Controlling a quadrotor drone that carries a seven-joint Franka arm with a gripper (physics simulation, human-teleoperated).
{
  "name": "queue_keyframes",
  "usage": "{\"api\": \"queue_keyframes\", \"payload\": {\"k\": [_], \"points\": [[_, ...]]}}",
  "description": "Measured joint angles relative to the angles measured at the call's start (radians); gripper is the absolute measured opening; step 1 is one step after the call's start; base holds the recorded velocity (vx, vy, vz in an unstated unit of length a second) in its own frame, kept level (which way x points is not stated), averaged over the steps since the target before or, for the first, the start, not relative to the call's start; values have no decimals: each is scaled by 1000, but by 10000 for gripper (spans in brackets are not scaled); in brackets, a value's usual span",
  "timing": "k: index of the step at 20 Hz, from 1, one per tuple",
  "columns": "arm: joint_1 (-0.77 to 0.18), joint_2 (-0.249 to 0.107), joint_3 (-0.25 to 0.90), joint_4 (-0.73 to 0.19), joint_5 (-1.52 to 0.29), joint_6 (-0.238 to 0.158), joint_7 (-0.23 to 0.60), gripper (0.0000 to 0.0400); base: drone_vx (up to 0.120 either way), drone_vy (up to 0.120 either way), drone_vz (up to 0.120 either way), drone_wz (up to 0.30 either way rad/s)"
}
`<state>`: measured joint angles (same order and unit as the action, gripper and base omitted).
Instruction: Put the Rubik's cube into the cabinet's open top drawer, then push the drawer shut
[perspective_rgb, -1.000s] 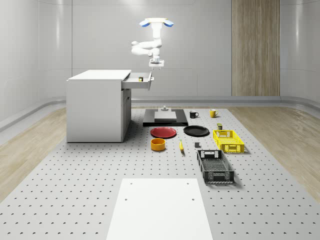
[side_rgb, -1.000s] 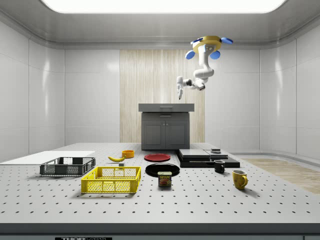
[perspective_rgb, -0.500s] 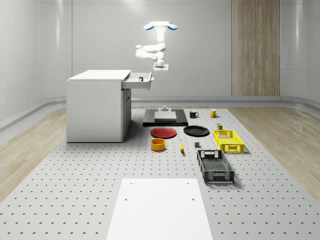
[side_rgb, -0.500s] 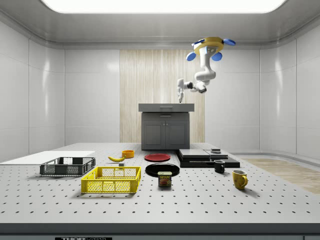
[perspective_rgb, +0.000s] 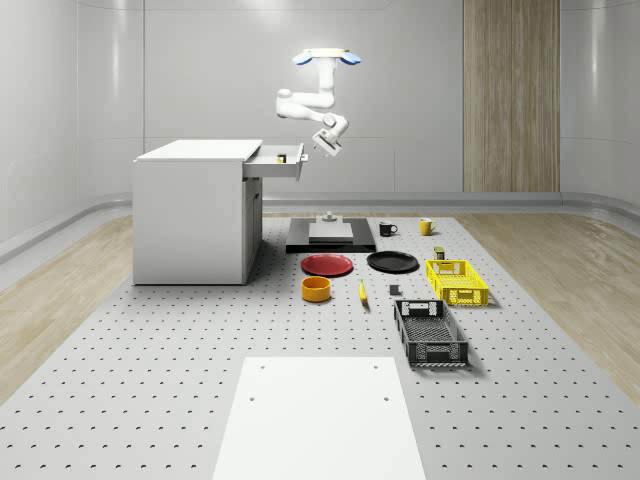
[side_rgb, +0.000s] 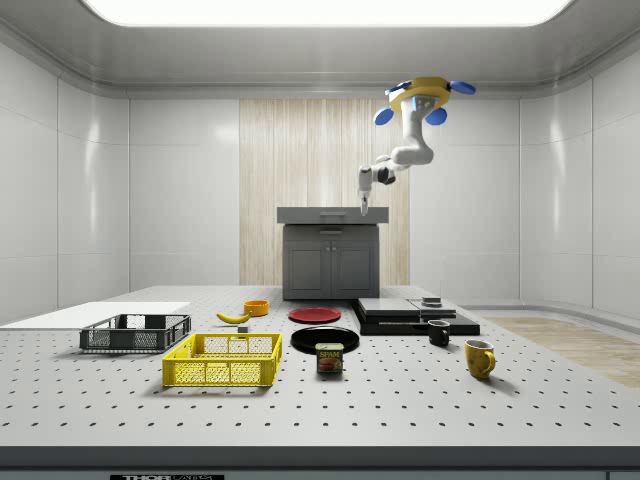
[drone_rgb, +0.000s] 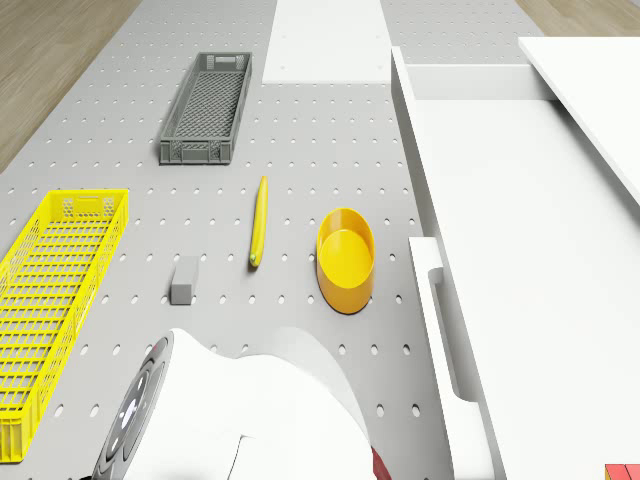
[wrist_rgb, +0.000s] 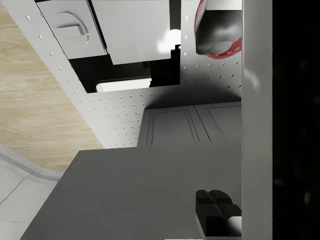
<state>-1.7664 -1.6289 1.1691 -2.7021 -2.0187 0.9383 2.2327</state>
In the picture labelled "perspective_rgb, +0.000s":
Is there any dark grey basket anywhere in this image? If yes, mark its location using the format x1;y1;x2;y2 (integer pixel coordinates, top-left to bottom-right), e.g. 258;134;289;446
392;298;471;369

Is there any white board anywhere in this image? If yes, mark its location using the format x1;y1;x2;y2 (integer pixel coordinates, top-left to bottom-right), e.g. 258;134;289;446
211;356;428;480

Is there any black stove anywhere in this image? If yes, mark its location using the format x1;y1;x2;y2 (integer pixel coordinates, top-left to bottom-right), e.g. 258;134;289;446
285;211;377;254

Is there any black plate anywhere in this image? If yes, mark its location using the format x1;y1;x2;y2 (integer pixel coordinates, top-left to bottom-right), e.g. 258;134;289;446
366;250;420;274

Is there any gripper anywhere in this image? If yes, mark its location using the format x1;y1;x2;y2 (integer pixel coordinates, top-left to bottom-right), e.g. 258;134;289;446
311;129;345;160

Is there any red plate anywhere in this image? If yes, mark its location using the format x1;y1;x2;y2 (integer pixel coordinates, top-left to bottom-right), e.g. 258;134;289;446
300;253;355;277

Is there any white cabinet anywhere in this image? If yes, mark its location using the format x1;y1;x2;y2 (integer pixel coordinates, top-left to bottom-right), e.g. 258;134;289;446
132;139;265;287

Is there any yellow basket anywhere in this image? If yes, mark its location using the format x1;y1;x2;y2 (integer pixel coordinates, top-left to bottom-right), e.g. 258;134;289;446
425;259;491;307

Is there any yellow bowl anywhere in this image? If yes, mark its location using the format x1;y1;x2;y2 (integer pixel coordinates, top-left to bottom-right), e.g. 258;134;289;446
300;276;333;303

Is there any white drawer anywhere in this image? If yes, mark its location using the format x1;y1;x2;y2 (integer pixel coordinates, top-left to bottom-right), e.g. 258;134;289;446
241;142;310;183

